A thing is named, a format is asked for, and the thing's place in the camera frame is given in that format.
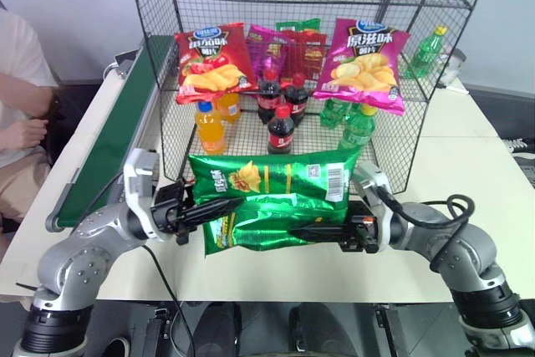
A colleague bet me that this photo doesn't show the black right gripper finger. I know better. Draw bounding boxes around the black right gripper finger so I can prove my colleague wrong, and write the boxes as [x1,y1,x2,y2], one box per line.
[288,224,348,243]

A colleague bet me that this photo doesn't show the small magenta snack bag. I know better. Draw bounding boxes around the small magenta snack bag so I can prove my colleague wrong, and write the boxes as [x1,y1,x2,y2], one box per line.
[245,24,293,83]

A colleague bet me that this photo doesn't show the green conveyor belt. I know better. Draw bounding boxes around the green conveyor belt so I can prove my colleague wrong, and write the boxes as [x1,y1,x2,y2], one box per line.
[44,33,177,234]

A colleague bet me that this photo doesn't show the black shoe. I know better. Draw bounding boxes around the black shoe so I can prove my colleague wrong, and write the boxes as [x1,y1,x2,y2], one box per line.
[99,333,131,357]

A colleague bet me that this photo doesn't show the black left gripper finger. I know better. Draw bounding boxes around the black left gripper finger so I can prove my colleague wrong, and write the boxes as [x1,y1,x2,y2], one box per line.
[183,196,244,222]

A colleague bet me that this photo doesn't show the large magenta chips bag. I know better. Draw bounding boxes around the large magenta chips bag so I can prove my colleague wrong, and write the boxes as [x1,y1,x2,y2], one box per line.
[313,18,412,118]

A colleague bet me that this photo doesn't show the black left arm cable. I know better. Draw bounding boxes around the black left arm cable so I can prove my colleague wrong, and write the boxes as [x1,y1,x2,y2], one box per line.
[143,242,198,357]

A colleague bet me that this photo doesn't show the cola bottle red cap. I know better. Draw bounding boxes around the cola bottle red cap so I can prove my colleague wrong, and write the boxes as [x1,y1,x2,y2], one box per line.
[266,104,297,156]
[255,68,283,125]
[283,73,310,128]

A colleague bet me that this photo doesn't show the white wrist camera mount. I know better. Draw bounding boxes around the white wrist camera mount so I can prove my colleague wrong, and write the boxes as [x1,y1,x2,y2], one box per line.
[122,148,166,242]
[353,161,403,250]

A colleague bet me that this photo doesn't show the large green chips bag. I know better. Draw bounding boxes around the large green chips bag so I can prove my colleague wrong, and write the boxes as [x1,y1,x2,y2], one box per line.
[187,148,363,256]

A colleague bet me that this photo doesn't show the small green snack bag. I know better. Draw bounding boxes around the small green snack bag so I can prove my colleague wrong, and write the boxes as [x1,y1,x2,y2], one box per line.
[274,18,323,37]

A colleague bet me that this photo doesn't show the red chips bag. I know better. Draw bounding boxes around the red chips bag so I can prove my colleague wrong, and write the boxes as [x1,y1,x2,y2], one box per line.
[173,22,258,107]

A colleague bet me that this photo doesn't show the green soda bottle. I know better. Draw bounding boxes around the green soda bottle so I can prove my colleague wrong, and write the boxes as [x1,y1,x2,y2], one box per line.
[410,25,450,79]
[319,98,350,129]
[339,102,378,152]

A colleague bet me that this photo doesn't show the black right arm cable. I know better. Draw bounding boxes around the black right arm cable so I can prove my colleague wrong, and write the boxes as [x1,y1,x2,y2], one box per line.
[374,184,476,271]

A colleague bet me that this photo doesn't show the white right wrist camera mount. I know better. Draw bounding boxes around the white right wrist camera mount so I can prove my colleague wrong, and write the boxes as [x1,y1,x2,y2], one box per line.
[353,161,403,250]

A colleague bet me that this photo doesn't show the person's hand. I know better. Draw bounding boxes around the person's hand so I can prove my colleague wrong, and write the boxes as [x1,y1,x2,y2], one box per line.
[0,118,49,151]

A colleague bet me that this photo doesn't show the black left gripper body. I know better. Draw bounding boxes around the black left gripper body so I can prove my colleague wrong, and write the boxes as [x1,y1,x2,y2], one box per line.
[150,180,202,246]

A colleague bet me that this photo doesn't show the person in white shirt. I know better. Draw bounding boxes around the person in white shirt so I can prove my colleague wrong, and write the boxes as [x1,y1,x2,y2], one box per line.
[0,0,60,233]

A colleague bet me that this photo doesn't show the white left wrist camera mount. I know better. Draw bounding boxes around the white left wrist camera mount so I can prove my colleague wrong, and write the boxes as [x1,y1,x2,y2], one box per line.
[122,148,166,242]

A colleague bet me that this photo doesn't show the grey white device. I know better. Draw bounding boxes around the grey white device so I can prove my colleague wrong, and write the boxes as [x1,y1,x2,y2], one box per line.
[437,47,468,91]

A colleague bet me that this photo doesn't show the orange soda bottle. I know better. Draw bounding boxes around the orange soda bottle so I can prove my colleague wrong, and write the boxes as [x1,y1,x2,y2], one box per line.
[217,91,242,125]
[195,99,227,156]

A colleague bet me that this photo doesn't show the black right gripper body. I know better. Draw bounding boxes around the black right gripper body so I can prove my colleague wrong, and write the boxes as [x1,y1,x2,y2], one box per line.
[339,201,380,254]

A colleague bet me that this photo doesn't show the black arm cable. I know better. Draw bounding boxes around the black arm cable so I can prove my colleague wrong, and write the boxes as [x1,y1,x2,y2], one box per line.
[143,242,198,357]
[374,184,476,271]

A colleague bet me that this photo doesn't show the small red snack bag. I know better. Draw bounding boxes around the small red snack bag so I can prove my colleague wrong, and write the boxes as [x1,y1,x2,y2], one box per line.
[278,29,329,87]

